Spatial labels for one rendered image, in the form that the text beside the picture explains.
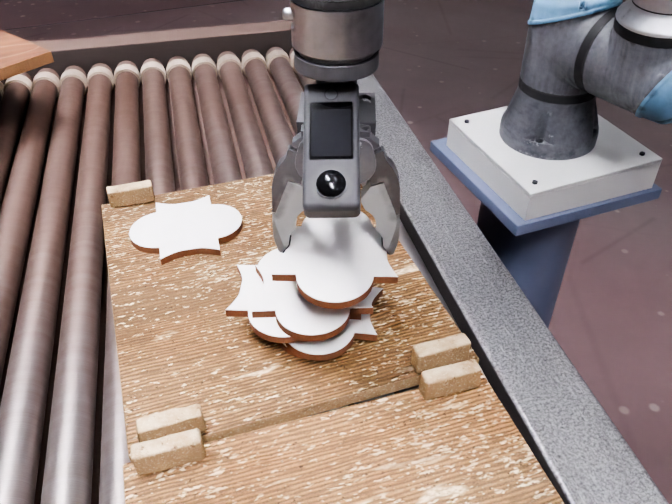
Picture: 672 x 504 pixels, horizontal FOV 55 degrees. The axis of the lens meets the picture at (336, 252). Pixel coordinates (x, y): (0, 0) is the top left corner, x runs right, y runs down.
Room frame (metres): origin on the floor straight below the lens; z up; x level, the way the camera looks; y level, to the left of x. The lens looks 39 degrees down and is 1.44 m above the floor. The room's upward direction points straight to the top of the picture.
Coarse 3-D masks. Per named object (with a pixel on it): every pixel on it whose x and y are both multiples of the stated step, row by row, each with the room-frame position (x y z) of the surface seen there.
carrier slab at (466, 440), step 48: (480, 384) 0.41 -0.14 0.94; (288, 432) 0.36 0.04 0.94; (336, 432) 0.36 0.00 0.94; (384, 432) 0.36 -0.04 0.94; (432, 432) 0.36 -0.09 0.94; (480, 432) 0.36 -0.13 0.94; (144, 480) 0.31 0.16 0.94; (192, 480) 0.31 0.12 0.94; (240, 480) 0.31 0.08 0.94; (288, 480) 0.31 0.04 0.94; (336, 480) 0.31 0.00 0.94; (384, 480) 0.31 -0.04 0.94; (432, 480) 0.31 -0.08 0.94; (480, 480) 0.31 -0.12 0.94; (528, 480) 0.31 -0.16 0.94
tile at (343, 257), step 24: (360, 216) 0.55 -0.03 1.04; (312, 240) 0.52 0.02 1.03; (336, 240) 0.52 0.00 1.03; (360, 240) 0.52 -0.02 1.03; (288, 264) 0.48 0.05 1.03; (312, 264) 0.48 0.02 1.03; (336, 264) 0.48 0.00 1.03; (360, 264) 0.48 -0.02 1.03; (384, 264) 0.48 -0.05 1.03; (312, 288) 0.45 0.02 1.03; (336, 288) 0.45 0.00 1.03; (360, 288) 0.45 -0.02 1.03
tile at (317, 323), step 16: (272, 272) 0.52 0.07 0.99; (272, 288) 0.49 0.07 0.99; (288, 288) 0.49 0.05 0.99; (272, 304) 0.47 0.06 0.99; (288, 304) 0.47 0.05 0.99; (304, 304) 0.47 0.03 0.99; (368, 304) 0.47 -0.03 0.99; (288, 320) 0.45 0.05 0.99; (304, 320) 0.45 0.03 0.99; (320, 320) 0.45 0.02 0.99; (336, 320) 0.45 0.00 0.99; (304, 336) 0.43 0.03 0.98; (320, 336) 0.43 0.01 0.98
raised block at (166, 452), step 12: (180, 432) 0.34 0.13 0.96; (192, 432) 0.34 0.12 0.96; (144, 444) 0.32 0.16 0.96; (156, 444) 0.32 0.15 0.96; (168, 444) 0.32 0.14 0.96; (180, 444) 0.32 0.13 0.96; (192, 444) 0.33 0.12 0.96; (132, 456) 0.31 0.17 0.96; (144, 456) 0.31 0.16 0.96; (156, 456) 0.32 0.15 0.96; (168, 456) 0.32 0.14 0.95; (180, 456) 0.32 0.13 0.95; (192, 456) 0.32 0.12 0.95; (204, 456) 0.33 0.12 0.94; (144, 468) 0.31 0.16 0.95; (156, 468) 0.31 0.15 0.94; (168, 468) 0.32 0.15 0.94
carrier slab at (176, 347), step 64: (192, 192) 0.75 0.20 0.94; (256, 192) 0.75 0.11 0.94; (128, 256) 0.61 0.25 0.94; (192, 256) 0.61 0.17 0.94; (256, 256) 0.61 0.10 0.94; (128, 320) 0.50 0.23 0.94; (192, 320) 0.50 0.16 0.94; (384, 320) 0.50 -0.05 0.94; (448, 320) 0.50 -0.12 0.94; (128, 384) 0.41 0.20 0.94; (192, 384) 0.41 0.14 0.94; (256, 384) 0.41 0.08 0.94; (320, 384) 0.41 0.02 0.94; (384, 384) 0.41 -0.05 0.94; (128, 448) 0.34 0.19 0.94
